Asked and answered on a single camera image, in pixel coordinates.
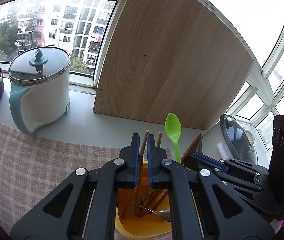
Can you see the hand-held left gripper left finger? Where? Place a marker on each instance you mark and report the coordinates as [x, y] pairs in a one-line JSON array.
[[136, 160]]

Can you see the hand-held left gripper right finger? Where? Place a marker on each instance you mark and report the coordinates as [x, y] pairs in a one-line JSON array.
[[150, 160]]

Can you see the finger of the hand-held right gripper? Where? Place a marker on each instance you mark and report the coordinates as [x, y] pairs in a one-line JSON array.
[[208, 159], [202, 164]]

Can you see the green plastic spoon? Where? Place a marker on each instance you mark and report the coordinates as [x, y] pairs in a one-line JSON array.
[[173, 127]]

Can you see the plain metal spoon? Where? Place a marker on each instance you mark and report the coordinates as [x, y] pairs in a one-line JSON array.
[[164, 215]]

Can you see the yellow plastic container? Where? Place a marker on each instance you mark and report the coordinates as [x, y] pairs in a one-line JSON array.
[[142, 227]]

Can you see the white floral rice cooker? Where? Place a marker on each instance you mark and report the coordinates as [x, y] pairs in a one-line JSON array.
[[210, 142]]

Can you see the light oak wood board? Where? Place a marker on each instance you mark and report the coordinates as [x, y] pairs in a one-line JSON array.
[[169, 67]]

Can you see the pink plaid table cloth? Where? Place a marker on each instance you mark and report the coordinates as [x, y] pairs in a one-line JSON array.
[[31, 160]]

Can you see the glass lid teal knob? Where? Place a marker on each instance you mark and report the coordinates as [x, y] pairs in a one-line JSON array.
[[49, 65]]

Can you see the apartment building outside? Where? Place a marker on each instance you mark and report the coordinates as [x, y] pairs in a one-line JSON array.
[[69, 17]]

